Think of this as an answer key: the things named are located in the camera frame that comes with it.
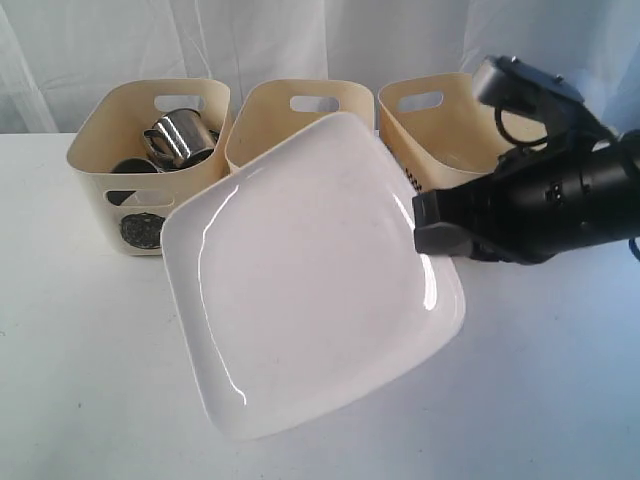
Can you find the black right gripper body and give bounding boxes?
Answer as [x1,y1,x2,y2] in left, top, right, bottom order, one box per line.
[436,149,590,265]

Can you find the white square plate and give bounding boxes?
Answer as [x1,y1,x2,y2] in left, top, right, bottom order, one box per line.
[161,113,465,440]

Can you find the stainless steel mug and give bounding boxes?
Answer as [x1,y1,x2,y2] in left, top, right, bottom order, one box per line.
[142,108,209,171]
[106,157,159,206]

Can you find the large stainless steel bowl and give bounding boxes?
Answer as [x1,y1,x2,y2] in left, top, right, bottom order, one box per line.
[186,130,219,164]

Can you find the white plastic bowl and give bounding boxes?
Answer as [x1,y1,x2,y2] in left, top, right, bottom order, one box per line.
[122,190,174,207]

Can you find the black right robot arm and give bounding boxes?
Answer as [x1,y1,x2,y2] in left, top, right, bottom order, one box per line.
[412,131,639,265]

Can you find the cream bin with square mark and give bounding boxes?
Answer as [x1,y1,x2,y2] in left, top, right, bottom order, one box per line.
[377,72,546,194]

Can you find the cream bin with triangle mark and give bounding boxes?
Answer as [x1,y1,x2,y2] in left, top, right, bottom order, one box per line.
[225,79,375,173]

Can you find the cream bin with circle mark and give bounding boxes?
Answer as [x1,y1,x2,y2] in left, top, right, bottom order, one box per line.
[67,78,233,256]

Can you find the white curtain backdrop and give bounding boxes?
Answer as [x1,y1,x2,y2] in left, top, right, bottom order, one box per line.
[1,1,639,133]

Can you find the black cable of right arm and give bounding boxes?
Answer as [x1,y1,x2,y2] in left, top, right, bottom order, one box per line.
[492,97,640,261]

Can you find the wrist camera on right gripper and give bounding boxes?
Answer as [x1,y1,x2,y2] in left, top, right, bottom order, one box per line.
[472,55,584,120]

